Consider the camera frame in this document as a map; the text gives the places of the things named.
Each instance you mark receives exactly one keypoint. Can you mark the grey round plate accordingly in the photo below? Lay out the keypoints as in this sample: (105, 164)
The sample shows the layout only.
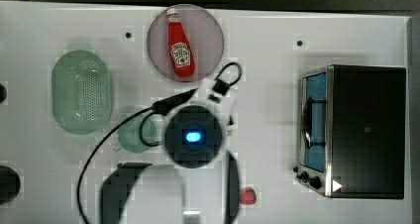
(204, 34)

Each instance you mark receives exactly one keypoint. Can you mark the black round base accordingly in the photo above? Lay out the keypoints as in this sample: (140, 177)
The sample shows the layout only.
(10, 184)
(3, 92)

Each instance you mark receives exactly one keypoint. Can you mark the black round base upper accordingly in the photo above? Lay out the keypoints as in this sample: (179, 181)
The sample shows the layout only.
(3, 92)

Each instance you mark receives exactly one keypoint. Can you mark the red ketchup bottle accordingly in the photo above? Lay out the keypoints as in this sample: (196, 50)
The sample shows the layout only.
(179, 48)

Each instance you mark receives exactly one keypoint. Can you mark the black round base lower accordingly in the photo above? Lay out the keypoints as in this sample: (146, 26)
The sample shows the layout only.
(10, 184)

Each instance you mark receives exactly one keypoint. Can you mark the green perforated colander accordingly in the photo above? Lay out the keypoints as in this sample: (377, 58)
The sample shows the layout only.
(82, 92)

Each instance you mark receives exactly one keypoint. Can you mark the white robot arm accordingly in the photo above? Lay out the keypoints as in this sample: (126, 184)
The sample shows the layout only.
(197, 181)

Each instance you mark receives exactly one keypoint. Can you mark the pink red strawberry toy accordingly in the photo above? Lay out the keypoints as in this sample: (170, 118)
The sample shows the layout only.
(248, 196)

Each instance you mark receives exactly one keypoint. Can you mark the black toaster oven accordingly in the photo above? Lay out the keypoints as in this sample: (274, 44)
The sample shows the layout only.
(352, 131)

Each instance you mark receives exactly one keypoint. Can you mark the green mug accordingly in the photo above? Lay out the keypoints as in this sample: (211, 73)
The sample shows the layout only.
(128, 136)

